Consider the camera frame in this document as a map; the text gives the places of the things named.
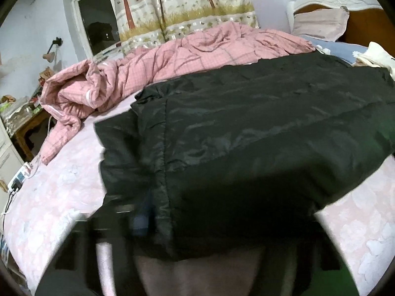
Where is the light blue pillow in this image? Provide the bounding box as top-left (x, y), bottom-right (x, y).
top-left (301, 35), bottom-right (369, 65)

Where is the white power strip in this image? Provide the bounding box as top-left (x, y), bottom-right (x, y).
top-left (8, 163), bottom-right (33, 192)

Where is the pale pink pillow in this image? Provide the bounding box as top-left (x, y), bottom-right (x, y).
top-left (292, 6), bottom-right (349, 42)

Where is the white and wooden headboard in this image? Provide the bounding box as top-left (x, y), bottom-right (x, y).
top-left (287, 0), bottom-right (395, 50)

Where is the black padded jacket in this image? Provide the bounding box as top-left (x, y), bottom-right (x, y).
top-left (94, 52), bottom-right (395, 261)

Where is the white framed window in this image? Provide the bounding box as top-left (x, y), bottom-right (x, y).
top-left (63, 0), bottom-right (122, 57)

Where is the white folded clothing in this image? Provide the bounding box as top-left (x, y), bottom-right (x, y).
top-left (355, 41), bottom-right (395, 82)

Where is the wall lamp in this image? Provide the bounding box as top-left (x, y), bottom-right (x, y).
top-left (43, 37), bottom-right (64, 62)

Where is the bed with pink floral sheet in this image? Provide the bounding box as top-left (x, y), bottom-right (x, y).
top-left (0, 95), bottom-right (395, 296)

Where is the white cabinet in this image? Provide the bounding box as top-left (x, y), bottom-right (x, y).
top-left (0, 120), bottom-right (25, 198)

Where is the tree print curtain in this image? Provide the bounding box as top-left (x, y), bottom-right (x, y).
top-left (113, 0), bottom-right (260, 57)

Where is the wooden desk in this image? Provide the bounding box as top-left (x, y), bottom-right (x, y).
top-left (14, 108), bottom-right (54, 161)

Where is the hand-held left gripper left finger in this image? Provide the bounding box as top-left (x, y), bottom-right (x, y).
top-left (35, 191), bottom-right (155, 296)

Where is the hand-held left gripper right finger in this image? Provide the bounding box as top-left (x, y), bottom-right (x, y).
top-left (265, 216), bottom-right (360, 296)

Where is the pink checked quilt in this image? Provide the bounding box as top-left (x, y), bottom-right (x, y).
top-left (40, 21), bottom-right (315, 165)

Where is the desk clutter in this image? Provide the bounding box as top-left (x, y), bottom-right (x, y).
top-left (0, 66), bottom-right (50, 124)

